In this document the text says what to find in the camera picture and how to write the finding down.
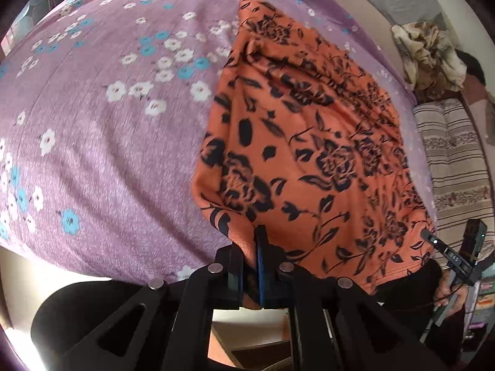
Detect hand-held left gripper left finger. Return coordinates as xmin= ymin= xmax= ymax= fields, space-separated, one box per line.
xmin=58 ymin=225 xmax=262 ymax=371

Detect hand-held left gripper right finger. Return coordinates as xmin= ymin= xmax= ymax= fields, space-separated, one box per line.
xmin=262 ymin=225 xmax=450 ymax=371

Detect orange black floral cloth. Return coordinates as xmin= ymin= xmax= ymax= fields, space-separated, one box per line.
xmin=191 ymin=0 xmax=436 ymax=312

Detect person's right hand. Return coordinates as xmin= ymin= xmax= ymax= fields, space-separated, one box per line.
xmin=432 ymin=266 xmax=465 ymax=313

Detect striped beige pillow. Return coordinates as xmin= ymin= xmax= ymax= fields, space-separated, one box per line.
xmin=411 ymin=98 xmax=495 ymax=242

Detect purple floral bedsheet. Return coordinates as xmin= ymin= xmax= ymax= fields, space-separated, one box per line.
xmin=0 ymin=0 xmax=439 ymax=284

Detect crumpled cream brown blanket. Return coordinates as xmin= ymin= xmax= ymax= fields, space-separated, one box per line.
xmin=390 ymin=21 xmax=468 ymax=101

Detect pink mattress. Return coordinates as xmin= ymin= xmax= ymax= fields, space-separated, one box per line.
xmin=305 ymin=0 xmax=420 ymax=103

